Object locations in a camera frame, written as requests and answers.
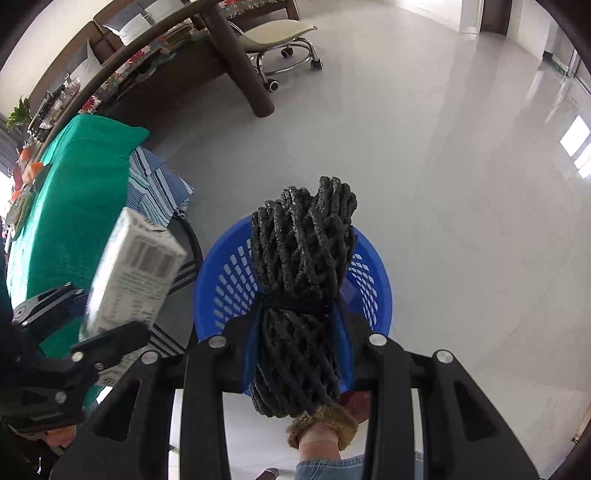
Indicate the dark brown door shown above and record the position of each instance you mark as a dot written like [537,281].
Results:
[496,16]

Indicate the black foam net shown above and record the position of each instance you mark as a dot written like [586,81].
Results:
[295,258]

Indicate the person's left hand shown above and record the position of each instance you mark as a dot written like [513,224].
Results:
[62,441]

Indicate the white green milk carton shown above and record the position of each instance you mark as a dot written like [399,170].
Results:
[129,272]

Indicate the brown wooden sofa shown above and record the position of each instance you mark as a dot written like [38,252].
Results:
[101,23]

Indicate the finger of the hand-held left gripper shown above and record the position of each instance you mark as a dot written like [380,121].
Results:
[115,339]
[46,302]

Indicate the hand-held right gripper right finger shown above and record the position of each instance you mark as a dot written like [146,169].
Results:
[340,339]

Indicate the person's leg in jeans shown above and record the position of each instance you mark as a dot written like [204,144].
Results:
[323,445]

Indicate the orange white plastic wrapper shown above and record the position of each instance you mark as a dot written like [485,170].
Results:
[32,171]

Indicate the black metal table frame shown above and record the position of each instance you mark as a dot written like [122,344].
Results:
[194,258]

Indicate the tan fuzzy slipper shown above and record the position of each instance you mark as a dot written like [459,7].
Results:
[295,424]

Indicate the green tablecloth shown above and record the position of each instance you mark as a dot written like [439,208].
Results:
[78,198]

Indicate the cream wheeled stool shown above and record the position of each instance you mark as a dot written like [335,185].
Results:
[272,34]

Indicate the blue striped cloth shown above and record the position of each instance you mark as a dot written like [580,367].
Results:
[152,184]

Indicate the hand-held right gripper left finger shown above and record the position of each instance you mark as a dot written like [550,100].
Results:
[250,339]

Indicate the dark wooden coffee table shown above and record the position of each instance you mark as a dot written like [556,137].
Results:
[240,69]

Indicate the blue plastic basket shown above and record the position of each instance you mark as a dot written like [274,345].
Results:
[221,286]

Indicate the potted green plant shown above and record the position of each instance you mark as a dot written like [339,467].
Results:
[19,115]

